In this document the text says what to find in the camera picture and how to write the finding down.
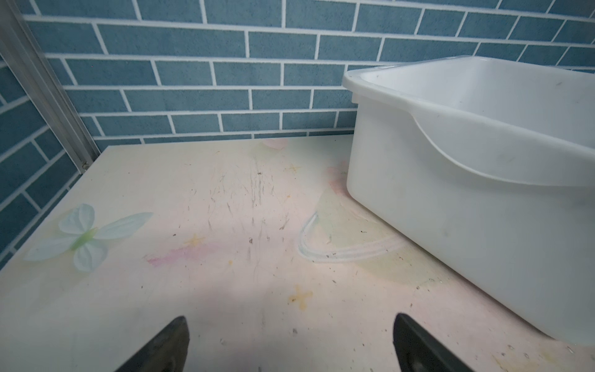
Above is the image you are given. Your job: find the white plastic bin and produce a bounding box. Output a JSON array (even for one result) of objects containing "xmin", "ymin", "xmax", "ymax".
[{"xmin": 342, "ymin": 57, "xmax": 594, "ymax": 346}]

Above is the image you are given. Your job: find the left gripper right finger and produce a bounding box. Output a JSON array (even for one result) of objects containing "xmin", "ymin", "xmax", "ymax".
[{"xmin": 393, "ymin": 312, "xmax": 473, "ymax": 372}]

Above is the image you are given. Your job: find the left aluminium corner post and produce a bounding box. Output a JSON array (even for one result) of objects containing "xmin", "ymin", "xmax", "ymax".
[{"xmin": 1, "ymin": 0, "xmax": 100, "ymax": 174}]

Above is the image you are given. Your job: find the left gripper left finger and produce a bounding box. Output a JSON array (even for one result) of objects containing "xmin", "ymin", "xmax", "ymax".
[{"xmin": 116, "ymin": 316, "xmax": 190, "ymax": 372}]

